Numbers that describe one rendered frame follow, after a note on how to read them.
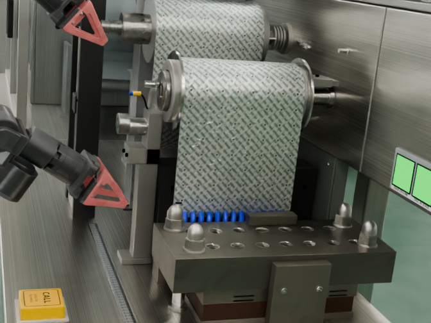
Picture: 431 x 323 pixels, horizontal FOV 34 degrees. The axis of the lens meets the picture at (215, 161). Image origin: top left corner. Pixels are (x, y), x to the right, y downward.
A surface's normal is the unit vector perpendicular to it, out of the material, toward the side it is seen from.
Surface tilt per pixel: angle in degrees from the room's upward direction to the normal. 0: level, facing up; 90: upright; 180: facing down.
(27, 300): 0
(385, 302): 0
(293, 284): 90
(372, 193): 90
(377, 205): 90
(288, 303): 90
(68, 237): 0
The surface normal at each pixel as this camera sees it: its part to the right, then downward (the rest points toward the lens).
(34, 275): 0.10, -0.96
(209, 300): 0.29, 0.28
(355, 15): -0.95, 0.00
